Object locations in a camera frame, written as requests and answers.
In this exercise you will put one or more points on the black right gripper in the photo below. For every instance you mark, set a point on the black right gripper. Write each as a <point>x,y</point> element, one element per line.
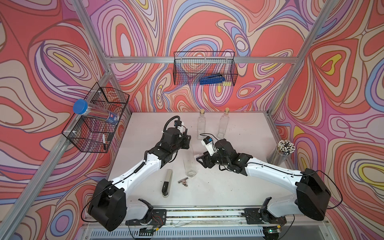
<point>206,159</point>

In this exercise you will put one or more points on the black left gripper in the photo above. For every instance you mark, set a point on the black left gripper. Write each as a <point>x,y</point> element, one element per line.
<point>186,142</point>

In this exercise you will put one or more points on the clear glass bottle black cap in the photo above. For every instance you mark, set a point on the clear glass bottle black cap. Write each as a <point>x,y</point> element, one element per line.
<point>190,162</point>

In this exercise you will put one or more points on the clear glass bottle cork stopper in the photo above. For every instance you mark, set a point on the clear glass bottle cork stopper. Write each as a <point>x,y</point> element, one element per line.
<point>201,128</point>

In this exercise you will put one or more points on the clear square bottle with cork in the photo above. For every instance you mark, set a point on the clear square bottle with cork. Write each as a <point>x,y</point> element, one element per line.
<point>223,124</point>

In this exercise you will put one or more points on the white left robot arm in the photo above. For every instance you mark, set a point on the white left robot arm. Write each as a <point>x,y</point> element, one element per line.
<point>109,205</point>

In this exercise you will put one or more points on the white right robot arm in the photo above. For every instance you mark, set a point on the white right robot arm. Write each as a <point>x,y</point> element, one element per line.
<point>309,195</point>

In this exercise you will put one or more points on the small metal clip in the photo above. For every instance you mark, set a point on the small metal clip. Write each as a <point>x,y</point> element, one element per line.
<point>183,182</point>

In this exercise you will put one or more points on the black and beige flat tool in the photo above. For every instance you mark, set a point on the black and beige flat tool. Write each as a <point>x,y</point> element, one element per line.
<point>167,183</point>

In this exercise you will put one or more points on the blue plastic tool in basket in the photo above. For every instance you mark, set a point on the blue plastic tool in basket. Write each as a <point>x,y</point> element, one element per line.
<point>212,79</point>

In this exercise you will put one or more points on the metal cup of pencils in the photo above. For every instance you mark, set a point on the metal cup of pencils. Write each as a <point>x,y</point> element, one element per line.
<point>282,151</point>

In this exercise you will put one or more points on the black marker in basket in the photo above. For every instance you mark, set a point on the black marker in basket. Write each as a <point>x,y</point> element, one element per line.
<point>104,142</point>

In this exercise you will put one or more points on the clear tube with blue cap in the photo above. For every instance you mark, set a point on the clear tube with blue cap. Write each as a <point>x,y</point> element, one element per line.
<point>90,110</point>

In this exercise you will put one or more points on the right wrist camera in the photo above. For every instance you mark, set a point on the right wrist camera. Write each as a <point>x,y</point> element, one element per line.
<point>208,143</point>

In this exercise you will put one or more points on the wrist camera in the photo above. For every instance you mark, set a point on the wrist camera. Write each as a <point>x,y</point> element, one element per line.
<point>208,143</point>
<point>178,124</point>

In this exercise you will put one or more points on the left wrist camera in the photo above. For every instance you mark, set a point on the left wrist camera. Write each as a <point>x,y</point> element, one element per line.
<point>178,124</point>

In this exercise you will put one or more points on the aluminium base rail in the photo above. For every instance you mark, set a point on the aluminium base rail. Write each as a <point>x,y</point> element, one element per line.
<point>208,223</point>

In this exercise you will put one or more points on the black wire basket back wall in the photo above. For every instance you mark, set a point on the black wire basket back wall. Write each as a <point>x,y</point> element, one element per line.
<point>190,66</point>

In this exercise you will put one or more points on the black wire basket wall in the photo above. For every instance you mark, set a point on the black wire basket wall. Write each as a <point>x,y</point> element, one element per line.
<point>86,133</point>
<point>190,66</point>

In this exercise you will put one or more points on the black wire basket left wall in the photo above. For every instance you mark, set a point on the black wire basket left wall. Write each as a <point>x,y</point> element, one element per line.
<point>86,133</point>

